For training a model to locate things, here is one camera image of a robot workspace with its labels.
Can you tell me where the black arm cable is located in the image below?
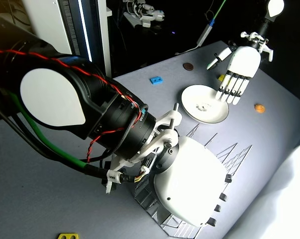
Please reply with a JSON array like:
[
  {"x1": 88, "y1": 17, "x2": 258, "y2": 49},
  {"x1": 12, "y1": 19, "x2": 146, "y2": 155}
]
[{"x1": 0, "y1": 101, "x2": 110, "y2": 175}]

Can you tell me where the white wire dish rack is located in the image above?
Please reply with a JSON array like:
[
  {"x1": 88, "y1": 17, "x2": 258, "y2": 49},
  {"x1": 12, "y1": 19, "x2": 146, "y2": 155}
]
[{"x1": 133, "y1": 123, "x2": 254, "y2": 239}]

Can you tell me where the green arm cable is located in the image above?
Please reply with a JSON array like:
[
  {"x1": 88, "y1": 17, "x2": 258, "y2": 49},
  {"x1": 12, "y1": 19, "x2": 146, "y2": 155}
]
[{"x1": 9, "y1": 93, "x2": 91, "y2": 172}]

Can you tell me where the red twisted arm cable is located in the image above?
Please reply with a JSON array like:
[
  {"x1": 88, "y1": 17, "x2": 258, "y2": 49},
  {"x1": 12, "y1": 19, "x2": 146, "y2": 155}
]
[{"x1": 0, "y1": 47, "x2": 143, "y2": 164}]

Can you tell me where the white cabinet with light strip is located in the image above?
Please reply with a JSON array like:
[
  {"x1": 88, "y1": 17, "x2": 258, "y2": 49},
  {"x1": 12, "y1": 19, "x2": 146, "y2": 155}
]
[{"x1": 22, "y1": 0, "x2": 113, "y2": 78}]

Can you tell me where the white plate with dark rim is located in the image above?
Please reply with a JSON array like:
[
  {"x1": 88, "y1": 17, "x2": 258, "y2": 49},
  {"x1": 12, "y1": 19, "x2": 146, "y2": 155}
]
[{"x1": 181, "y1": 84, "x2": 230, "y2": 124}]

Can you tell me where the blue rectangular two-hole block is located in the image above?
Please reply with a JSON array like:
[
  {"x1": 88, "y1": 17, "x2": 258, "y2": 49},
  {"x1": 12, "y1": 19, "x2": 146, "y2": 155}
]
[{"x1": 149, "y1": 76, "x2": 164, "y2": 86}]

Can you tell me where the background white robot hand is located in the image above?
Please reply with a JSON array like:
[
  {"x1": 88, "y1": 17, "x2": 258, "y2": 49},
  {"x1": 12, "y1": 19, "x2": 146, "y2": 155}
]
[{"x1": 123, "y1": 0, "x2": 166, "y2": 28}]

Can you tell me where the grey table cloth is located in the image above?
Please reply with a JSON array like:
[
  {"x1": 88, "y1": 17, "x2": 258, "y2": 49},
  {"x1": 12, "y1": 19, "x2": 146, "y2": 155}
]
[{"x1": 0, "y1": 40, "x2": 300, "y2": 239}]

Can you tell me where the green hanging cable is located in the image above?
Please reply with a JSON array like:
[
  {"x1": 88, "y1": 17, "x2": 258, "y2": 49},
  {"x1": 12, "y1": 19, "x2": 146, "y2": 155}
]
[{"x1": 212, "y1": 0, "x2": 227, "y2": 22}]

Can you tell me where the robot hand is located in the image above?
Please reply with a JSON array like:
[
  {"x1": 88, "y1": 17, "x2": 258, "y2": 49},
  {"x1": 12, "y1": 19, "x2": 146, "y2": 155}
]
[
  {"x1": 152, "y1": 135, "x2": 234, "y2": 228},
  {"x1": 206, "y1": 40, "x2": 262, "y2": 105}
]

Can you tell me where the white adapter with cable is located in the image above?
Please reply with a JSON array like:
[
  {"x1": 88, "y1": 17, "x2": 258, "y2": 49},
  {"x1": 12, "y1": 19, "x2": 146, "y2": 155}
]
[{"x1": 176, "y1": 18, "x2": 217, "y2": 56}]

